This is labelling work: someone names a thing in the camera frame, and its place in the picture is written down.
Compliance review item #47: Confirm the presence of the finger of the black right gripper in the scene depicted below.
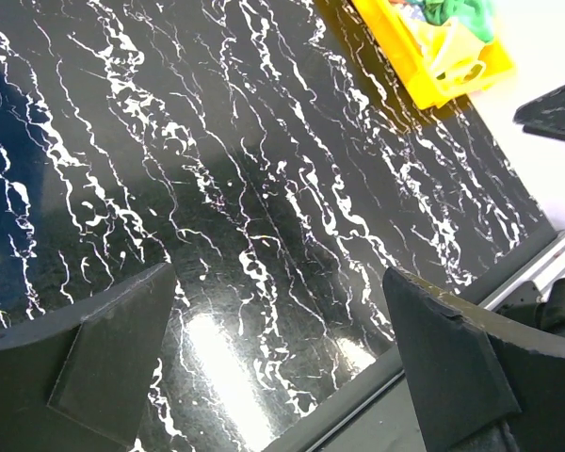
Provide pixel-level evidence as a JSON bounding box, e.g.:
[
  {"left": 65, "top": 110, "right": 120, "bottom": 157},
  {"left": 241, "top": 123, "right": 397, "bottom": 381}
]
[{"left": 513, "top": 85, "right": 565, "bottom": 141}]

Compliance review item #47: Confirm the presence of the yellow cloth in bin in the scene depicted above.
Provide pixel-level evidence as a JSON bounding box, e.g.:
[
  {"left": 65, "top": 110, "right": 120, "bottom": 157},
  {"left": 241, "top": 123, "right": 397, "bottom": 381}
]
[{"left": 399, "top": 9, "right": 487, "bottom": 90}]

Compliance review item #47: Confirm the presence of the yellow plastic bin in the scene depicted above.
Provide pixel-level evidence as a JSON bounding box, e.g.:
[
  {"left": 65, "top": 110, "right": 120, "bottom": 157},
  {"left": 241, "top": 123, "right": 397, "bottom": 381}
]
[{"left": 353, "top": 1, "right": 515, "bottom": 109}]

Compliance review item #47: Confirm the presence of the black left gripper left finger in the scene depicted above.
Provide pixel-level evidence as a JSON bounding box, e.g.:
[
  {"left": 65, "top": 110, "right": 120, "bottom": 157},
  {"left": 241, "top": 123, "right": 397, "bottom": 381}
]
[{"left": 0, "top": 264, "right": 176, "bottom": 451}]

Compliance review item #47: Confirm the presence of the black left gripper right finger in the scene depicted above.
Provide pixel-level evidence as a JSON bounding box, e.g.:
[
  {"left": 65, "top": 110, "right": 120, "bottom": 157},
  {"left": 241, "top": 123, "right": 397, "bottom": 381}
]
[{"left": 383, "top": 268, "right": 565, "bottom": 451}]

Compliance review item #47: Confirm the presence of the aluminium frame rail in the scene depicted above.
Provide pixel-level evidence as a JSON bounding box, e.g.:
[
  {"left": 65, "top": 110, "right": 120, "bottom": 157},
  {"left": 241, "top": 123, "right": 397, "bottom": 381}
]
[{"left": 479, "top": 230, "right": 565, "bottom": 310}]

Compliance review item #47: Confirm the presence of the green microfiber towel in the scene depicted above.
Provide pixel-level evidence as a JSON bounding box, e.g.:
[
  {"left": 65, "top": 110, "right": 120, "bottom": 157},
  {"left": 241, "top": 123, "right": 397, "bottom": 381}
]
[{"left": 421, "top": 0, "right": 495, "bottom": 43}]

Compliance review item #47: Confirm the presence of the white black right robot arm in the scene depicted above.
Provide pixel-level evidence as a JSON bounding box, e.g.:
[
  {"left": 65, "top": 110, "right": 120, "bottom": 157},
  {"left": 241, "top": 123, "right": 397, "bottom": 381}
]
[{"left": 496, "top": 85, "right": 565, "bottom": 337}]

